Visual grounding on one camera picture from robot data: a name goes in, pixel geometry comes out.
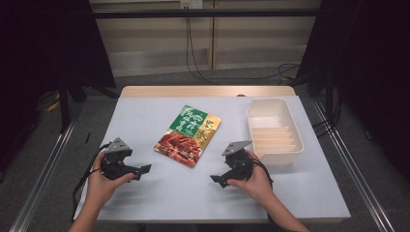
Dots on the metal floor rail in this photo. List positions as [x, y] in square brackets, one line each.
[42, 167]
[351, 167]

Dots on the person's right hand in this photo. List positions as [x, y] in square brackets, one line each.
[254, 185]

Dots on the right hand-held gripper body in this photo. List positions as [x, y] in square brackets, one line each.
[240, 162]

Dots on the black metal stand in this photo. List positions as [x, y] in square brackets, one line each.
[64, 103]
[328, 96]

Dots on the green and red food packet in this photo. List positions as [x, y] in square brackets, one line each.
[188, 135]

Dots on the person's left hand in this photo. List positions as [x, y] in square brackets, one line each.
[102, 187]

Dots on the dark curtain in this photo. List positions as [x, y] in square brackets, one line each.
[367, 71]
[42, 64]

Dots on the white wall socket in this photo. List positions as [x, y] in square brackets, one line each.
[191, 4]

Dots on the white plastic bin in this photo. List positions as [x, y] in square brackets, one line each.
[274, 132]

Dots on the black horizontal bar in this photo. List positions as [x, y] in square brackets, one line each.
[206, 13]

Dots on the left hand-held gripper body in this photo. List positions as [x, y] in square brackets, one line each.
[113, 161]

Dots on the pale table mat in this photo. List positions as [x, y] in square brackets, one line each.
[180, 193]

